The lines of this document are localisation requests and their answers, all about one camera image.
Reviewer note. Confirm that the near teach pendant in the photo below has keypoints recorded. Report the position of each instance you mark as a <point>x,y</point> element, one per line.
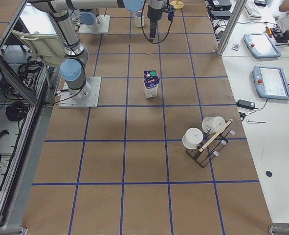
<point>270,82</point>

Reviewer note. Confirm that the aluminium frame post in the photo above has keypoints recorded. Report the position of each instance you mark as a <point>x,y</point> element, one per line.
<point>238,7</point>

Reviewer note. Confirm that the black wire cup rack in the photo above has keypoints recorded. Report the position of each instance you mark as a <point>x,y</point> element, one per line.
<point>211,145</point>

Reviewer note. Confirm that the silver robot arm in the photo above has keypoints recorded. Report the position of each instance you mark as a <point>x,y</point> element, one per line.
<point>130,5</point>
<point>73,68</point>

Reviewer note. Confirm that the black power adapter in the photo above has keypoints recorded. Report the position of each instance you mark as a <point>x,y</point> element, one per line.
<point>245,104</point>

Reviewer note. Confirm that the wooden mug tree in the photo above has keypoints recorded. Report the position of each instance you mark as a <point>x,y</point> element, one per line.
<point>177,4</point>

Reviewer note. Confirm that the white cup on rack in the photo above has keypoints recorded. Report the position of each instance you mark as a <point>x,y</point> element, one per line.
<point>192,138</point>
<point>212,124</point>

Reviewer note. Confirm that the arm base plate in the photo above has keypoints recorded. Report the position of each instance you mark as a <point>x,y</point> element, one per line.
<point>91,24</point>
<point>88,96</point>

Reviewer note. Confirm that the teach pendant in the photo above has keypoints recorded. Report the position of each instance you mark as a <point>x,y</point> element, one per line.
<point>270,82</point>
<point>261,46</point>

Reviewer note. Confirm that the white mug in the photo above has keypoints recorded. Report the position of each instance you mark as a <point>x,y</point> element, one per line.
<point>139,19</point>

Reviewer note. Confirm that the far teach pendant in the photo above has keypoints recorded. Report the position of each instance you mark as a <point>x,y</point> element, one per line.
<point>261,46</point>

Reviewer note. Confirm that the blue white milk carton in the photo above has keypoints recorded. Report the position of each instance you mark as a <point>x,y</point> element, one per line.
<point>151,82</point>

